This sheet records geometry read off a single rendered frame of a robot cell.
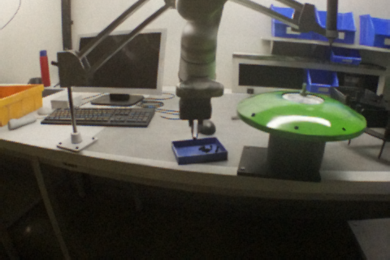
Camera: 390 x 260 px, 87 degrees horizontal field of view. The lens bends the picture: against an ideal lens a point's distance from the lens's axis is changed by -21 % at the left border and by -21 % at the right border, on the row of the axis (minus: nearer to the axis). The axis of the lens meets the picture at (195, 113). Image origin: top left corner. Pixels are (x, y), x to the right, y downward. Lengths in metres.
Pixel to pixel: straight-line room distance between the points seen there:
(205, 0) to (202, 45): 0.09
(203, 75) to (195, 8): 0.15
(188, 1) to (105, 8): 1.36
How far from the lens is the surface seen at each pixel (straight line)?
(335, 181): 0.64
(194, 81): 0.49
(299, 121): 0.49
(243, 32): 1.48
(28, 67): 2.26
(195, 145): 0.74
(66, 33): 1.88
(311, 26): 0.79
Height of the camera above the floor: 1.22
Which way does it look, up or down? 18 degrees down
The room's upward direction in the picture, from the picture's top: straight up
